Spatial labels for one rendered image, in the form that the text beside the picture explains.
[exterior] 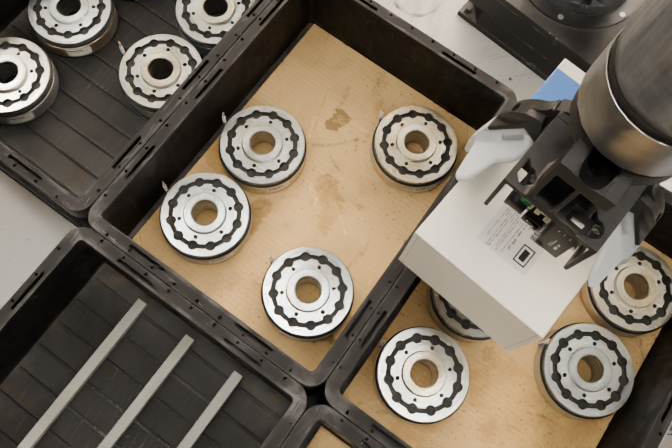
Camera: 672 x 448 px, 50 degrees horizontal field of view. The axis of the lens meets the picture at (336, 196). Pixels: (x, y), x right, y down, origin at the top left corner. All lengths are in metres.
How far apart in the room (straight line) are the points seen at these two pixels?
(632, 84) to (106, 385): 0.65
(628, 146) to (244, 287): 0.55
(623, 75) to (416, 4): 0.82
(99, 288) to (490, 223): 0.48
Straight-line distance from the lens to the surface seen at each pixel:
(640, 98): 0.35
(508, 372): 0.86
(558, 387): 0.84
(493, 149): 0.54
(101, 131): 0.93
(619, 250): 0.56
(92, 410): 0.85
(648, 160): 0.39
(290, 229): 0.85
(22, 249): 1.05
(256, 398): 0.83
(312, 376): 0.73
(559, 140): 0.47
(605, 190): 0.40
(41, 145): 0.94
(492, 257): 0.55
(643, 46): 0.34
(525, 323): 0.55
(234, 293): 0.84
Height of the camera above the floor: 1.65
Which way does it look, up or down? 72 degrees down
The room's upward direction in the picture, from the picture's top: 10 degrees clockwise
